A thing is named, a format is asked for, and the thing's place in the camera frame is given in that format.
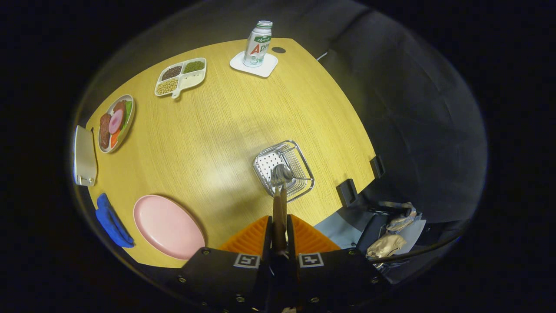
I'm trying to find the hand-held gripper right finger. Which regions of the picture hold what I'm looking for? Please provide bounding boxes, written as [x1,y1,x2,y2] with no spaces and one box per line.
[287,214,391,311]

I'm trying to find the blue towel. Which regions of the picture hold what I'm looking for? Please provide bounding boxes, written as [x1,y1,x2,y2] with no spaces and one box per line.
[95,193,135,249]

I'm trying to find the white square coaster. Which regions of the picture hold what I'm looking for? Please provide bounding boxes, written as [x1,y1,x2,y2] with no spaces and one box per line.
[229,51,278,78]

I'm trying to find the large brown meat piece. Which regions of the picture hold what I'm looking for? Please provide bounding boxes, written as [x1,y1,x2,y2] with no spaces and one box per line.
[99,113,112,150]

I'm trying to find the crumpled beige bag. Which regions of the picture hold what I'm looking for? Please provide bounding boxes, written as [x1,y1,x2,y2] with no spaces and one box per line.
[366,234,407,260]

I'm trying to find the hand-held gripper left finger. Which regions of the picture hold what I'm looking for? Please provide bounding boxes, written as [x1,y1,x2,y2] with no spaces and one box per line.
[178,215,273,311]

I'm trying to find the pink round plate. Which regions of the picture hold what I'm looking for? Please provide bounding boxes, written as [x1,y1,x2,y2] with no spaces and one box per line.
[133,194,206,260]

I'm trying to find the white divided bean tray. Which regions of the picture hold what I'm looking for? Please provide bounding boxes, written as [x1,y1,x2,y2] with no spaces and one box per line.
[154,57,207,100]

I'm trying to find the white drink bottle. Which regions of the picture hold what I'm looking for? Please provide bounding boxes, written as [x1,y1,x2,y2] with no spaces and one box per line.
[243,20,273,67]

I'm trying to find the pink ham slice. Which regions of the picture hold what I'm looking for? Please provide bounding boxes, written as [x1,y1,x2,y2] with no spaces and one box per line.
[108,109,125,134]

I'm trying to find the white oval food plate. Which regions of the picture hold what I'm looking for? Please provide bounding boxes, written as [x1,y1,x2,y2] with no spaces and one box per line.
[97,94,136,154]

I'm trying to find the wooden-handled metal fork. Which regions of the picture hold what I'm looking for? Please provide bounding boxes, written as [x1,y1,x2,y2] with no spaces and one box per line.
[270,165,288,257]

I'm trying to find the white toaster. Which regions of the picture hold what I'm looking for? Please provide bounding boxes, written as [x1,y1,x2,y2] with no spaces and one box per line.
[73,125,98,187]

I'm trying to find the black table clamp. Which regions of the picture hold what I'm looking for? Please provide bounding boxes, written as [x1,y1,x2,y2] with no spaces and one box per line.
[336,179,359,207]
[370,155,386,179]

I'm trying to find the metal wire cutlery rack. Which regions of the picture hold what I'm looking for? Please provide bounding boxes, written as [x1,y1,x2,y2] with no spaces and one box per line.
[253,140,315,203]

